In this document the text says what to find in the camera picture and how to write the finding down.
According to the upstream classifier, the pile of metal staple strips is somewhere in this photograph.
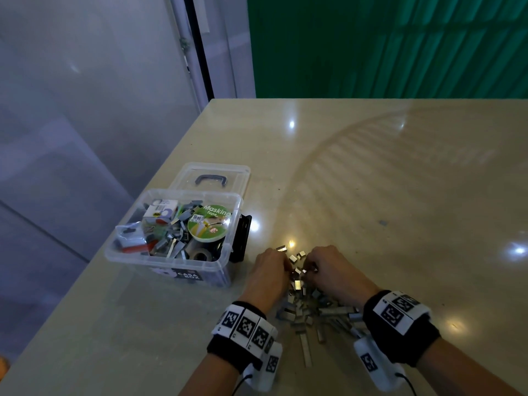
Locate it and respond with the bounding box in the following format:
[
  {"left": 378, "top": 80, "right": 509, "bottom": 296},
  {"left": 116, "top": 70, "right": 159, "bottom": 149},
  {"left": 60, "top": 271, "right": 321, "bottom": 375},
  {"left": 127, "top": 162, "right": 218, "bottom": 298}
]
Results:
[{"left": 274, "top": 243, "right": 372, "bottom": 368}]

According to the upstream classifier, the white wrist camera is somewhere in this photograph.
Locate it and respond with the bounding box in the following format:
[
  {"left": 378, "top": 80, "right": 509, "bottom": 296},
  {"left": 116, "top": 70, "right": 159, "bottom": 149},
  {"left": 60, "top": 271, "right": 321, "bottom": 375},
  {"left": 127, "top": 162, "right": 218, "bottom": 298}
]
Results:
[
  {"left": 246, "top": 342, "right": 284, "bottom": 393},
  {"left": 353, "top": 334, "right": 407, "bottom": 393}
]

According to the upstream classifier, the black camera cable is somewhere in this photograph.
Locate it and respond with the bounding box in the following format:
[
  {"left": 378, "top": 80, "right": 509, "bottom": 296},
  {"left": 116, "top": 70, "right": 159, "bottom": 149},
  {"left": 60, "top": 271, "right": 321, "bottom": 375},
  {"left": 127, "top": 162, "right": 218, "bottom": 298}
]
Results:
[
  {"left": 231, "top": 371, "right": 254, "bottom": 396},
  {"left": 394, "top": 371, "right": 419, "bottom": 396}
]

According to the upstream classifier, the green curtain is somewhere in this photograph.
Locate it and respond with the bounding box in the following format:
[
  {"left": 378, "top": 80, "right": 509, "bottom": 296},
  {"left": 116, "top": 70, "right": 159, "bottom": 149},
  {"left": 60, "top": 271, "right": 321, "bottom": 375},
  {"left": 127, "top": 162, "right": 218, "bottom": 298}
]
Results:
[{"left": 246, "top": 0, "right": 528, "bottom": 100}]

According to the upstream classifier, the black marker wristband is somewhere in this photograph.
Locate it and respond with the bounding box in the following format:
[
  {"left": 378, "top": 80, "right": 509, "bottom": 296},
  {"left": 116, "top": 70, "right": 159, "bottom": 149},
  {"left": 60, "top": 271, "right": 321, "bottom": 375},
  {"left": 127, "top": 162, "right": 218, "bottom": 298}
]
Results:
[
  {"left": 363, "top": 289, "right": 442, "bottom": 365},
  {"left": 206, "top": 301, "right": 282, "bottom": 373}
]

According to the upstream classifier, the person's left hand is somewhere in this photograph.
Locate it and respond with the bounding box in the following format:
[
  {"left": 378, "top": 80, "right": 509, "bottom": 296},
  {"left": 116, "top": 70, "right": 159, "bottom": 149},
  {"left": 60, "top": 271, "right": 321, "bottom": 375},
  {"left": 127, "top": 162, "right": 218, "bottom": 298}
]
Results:
[{"left": 238, "top": 247, "right": 295, "bottom": 317}]

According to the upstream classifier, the person's left forearm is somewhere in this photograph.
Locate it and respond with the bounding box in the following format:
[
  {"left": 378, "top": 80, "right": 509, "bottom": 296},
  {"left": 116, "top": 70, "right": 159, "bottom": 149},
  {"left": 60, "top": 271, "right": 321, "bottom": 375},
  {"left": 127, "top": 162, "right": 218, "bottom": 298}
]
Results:
[{"left": 177, "top": 354, "right": 242, "bottom": 396}]

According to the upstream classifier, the person's right forearm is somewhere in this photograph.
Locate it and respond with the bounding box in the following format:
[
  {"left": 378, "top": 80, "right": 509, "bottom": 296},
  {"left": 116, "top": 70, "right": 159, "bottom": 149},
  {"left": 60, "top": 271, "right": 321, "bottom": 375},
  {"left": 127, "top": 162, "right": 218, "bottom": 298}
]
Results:
[{"left": 416, "top": 338, "right": 516, "bottom": 396}]

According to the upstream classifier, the small clear tape roll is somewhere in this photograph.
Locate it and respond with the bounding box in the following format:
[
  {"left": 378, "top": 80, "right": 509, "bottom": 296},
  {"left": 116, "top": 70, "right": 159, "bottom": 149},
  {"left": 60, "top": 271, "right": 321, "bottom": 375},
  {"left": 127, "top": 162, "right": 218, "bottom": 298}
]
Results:
[{"left": 186, "top": 245, "right": 217, "bottom": 262}]

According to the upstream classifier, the red stapler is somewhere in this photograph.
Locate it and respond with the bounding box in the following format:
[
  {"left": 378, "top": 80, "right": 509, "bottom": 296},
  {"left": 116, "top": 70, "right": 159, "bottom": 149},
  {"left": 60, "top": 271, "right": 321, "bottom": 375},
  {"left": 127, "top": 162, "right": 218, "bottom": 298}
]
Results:
[{"left": 115, "top": 241, "right": 151, "bottom": 254}]

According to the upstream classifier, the black window post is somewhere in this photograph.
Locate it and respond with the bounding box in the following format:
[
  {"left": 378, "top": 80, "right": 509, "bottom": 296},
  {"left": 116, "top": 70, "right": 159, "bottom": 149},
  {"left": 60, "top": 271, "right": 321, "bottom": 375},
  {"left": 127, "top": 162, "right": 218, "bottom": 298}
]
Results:
[{"left": 181, "top": 0, "right": 216, "bottom": 104}]

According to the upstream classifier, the transparent box lid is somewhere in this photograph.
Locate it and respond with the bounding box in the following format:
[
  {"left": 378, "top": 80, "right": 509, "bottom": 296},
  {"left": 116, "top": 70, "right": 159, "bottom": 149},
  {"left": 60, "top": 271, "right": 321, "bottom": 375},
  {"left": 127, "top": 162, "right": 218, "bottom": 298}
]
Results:
[{"left": 169, "top": 162, "right": 252, "bottom": 195}]

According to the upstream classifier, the green sticky note pad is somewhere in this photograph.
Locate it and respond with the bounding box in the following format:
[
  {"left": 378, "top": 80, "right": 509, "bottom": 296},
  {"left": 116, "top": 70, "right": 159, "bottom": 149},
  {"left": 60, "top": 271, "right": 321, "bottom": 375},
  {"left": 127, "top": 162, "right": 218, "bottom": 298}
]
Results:
[{"left": 174, "top": 202, "right": 191, "bottom": 234}]

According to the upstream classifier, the small white staple box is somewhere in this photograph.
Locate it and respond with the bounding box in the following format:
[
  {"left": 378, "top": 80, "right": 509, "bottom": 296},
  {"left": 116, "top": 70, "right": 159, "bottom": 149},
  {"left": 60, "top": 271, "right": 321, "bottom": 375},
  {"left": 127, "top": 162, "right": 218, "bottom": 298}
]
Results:
[{"left": 142, "top": 199, "right": 179, "bottom": 226}]

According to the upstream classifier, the transparent storage box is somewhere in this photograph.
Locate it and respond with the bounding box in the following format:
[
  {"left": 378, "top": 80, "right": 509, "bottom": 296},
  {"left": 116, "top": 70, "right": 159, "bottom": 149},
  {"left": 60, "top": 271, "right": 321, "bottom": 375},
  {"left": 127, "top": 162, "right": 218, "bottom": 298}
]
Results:
[{"left": 104, "top": 189, "right": 252, "bottom": 287}]

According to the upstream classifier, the person's right hand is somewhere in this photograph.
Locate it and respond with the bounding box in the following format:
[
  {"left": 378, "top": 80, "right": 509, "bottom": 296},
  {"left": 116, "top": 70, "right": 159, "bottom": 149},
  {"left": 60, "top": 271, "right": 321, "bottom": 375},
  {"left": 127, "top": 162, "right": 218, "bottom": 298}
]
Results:
[{"left": 302, "top": 245, "right": 382, "bottom": 309}]

